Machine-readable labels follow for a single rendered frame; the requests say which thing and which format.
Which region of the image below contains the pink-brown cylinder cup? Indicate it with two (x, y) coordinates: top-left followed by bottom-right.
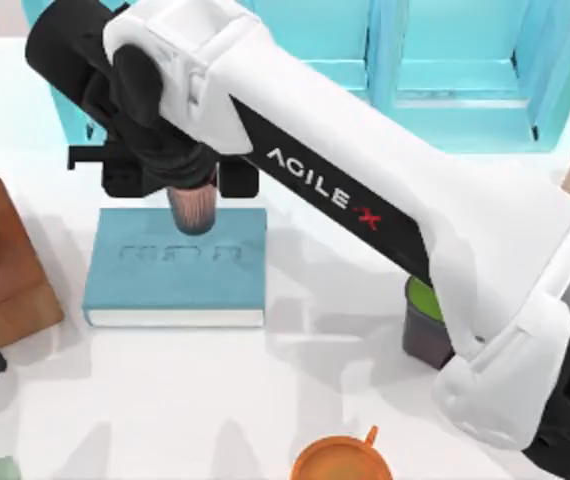
(166, 183), (217, 237)

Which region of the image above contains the blue book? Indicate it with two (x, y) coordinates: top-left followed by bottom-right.
(81, 207), (269, 329)

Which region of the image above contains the brown wooden board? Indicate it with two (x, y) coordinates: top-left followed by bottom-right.
(0, 175), (65, 350)

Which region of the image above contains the light blue rack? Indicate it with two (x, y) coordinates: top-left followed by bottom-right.
(19, 0), (570, 154)

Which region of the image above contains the dark cup with green inside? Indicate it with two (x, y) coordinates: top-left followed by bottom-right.
(401, 276), (455, 370)

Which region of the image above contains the orange cup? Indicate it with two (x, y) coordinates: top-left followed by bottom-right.
(290, 424), (395, 480)

